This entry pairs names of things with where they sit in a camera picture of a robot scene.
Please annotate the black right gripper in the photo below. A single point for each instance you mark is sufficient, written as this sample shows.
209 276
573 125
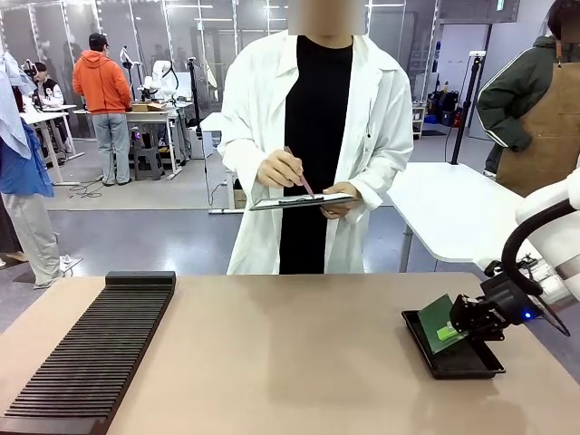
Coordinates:
498 303

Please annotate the green PCB board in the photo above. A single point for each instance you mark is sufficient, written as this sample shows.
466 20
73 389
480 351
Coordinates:
435 319

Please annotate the grey clipboard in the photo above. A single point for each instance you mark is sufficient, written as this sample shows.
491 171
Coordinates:
290 202

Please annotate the pink pen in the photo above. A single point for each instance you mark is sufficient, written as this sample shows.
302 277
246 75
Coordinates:
304 181

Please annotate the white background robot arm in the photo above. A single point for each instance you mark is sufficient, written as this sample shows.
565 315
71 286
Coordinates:
158 77

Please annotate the person's left forearm white sleeve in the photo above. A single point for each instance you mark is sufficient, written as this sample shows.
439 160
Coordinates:
385 176

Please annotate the person's right forearm white sleeve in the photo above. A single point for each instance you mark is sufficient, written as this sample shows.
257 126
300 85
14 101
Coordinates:
238 151

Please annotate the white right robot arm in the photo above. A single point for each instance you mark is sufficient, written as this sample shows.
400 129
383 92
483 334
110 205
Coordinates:
544 204

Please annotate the black slotted PCB rack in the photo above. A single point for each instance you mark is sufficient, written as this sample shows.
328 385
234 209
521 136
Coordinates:
90 353

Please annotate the person's left hand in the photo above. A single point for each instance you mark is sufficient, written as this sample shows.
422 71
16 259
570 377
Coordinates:
342 189

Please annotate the person's right hand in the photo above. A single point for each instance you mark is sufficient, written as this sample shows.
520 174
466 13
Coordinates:
278 170

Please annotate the black plastic tray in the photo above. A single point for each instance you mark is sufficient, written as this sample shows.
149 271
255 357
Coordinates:
466 367

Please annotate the white rounded table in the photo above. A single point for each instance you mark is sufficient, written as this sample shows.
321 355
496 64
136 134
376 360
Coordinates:
453 204

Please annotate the black tripod pole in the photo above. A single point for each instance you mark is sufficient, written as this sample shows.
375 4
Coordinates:
464 113

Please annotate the person in brown apron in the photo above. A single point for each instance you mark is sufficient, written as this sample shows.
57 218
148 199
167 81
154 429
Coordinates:
553 113

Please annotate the person in white lab coat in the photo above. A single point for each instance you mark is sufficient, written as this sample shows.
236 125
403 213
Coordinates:
263 113

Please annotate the white standing desk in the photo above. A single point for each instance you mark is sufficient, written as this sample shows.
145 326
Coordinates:
213 124

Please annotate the black plastic stool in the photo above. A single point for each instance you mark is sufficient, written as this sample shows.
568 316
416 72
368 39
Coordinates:
148 163

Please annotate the white workbench with metal legs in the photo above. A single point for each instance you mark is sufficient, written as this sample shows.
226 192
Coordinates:
154 118

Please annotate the brown cardboard box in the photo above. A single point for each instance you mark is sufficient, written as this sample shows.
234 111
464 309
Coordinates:
147 107

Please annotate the person in orange hoodie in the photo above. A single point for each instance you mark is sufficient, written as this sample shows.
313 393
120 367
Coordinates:
102 86

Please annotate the person in blue shirt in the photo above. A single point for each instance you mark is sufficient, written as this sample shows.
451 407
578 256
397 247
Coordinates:
22 181

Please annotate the small white desk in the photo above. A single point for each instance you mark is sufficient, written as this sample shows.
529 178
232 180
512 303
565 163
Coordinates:
45 113

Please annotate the seated person in varsity jacket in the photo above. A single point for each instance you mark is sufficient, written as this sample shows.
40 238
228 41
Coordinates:
47 88

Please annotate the black camera stand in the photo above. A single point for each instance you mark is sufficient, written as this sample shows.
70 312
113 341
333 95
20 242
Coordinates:
195 99

